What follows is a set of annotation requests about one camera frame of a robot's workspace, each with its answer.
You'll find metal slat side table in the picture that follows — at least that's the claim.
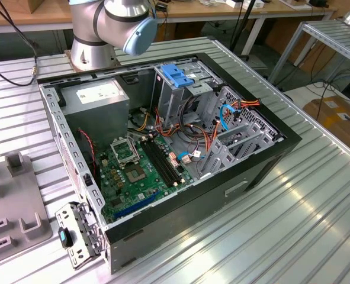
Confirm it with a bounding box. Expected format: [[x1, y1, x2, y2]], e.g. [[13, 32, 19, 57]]
[[268, 20, 350, 86]]

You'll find grey parts rack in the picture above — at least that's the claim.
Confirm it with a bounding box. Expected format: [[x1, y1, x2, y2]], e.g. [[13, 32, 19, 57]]
[[0, 150, 53, 258]]

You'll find flat cardboard box with label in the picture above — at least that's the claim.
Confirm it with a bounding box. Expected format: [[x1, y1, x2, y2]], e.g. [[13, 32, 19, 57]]
[[301, 94, 350, 149]]

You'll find black blue latch clip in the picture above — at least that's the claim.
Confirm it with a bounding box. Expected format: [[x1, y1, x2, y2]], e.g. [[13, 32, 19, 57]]
[[57, 227, 73, 249]]

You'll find metal socket cover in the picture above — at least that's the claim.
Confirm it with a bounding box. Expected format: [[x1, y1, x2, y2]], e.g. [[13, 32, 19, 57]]
[[109, 137, 140, 168]]

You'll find grey metal disk bay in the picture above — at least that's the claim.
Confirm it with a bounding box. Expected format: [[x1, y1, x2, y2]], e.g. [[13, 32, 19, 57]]
[[200, 85, 285, 180]]

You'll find CPU socket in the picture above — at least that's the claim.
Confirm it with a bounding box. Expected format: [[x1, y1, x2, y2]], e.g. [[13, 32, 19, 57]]
[[124, 164, 147, 184]]

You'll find red black fan wire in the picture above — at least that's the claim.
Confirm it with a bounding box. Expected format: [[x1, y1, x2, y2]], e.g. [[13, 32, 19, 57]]
[[76, 127, 101, 178]]

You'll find brown square base plate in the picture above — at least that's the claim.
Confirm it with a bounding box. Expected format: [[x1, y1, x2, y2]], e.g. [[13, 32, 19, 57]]
[[64, 49, 120, 72]]

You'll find blue plastic disk carrier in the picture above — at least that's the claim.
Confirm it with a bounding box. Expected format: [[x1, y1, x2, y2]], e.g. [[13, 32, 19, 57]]
[[159, 64, 195, 89]]

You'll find black PC case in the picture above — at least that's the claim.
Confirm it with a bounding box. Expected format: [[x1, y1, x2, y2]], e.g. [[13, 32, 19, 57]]
[[37, 52, 303, 275]]

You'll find grey power supply unit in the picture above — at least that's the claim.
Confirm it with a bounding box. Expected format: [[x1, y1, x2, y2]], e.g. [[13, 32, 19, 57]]
[[60, 78, 131, 146]]

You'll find light blue data wire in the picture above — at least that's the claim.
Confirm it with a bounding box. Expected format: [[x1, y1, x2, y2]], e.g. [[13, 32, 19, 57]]
[[174, 150, 205, 165]]

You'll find black cable with connector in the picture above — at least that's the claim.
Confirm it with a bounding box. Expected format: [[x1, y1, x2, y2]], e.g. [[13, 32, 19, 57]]
[[0, 0, 41, 87]]

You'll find green motherboard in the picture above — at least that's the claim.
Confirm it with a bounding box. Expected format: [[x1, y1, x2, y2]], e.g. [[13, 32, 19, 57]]
[[96, 133, 198, 224]]

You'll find red yellow power wire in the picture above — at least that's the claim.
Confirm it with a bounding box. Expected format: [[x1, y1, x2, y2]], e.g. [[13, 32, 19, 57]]
[[232, 99, 262, 118]]

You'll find black tripod stand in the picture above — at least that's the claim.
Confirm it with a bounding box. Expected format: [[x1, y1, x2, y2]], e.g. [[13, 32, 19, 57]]
[[229, 0, 257, 62]]

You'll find grey metal slot bracket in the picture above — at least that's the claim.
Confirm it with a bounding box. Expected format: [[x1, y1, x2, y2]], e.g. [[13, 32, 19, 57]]
[[54, 201, 109, 270]]

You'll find blue SATA wire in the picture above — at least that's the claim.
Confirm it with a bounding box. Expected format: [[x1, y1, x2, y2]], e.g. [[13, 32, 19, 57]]
[[218, 103, 241, 131]]

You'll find yellow black power wire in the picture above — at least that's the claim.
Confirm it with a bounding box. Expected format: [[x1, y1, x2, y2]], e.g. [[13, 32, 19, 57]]
[[137, 111, 151, 133]]

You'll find red orange wire bundle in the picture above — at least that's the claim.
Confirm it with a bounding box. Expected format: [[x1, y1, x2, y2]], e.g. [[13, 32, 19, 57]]
[[154, 106, 221, 157]]

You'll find wooden desk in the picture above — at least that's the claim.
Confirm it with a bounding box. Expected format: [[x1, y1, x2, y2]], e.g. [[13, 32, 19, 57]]
[[0, 0, 340, 35]]

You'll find black RAM slot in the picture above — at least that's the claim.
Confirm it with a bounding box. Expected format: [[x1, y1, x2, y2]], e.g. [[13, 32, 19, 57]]
[[147, 138, 184, 183], [140, 140, 177, 188]]

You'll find grey metal drive cage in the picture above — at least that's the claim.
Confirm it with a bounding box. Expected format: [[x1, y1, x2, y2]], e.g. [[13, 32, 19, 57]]
[[150, 63, 223, 127]]

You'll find blue expansion slot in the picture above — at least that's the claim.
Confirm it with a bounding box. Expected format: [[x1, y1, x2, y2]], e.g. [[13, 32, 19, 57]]
[[114, 191, 160, 220]]

